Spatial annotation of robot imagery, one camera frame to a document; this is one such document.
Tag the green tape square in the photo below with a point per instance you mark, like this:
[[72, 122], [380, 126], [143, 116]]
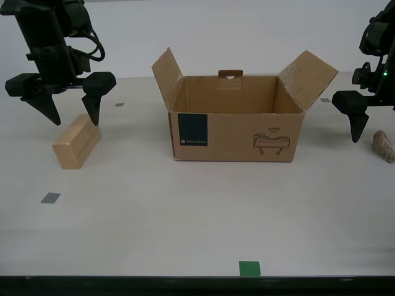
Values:
[[250, 268]]

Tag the light wooden block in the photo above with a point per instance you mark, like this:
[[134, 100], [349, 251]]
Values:
[[74, 148]]

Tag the grey tape square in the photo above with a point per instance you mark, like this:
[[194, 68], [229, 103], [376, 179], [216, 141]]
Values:
[[51, 198], [119, 105], [325, 100]]

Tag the brown cardboard box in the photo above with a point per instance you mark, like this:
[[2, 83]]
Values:
[[234, 138]]

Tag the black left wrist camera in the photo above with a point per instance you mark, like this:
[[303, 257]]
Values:
[[82, 63]]

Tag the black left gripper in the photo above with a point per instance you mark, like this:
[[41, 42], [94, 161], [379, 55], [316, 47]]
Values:
[[54, 68]]

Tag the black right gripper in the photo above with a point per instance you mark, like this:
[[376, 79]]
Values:
[[384, 86]]

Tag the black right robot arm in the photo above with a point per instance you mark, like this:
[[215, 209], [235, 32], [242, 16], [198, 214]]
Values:
[[379, 34]]

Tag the speckled granite rock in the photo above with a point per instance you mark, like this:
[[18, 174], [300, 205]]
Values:
[[384, 148]]

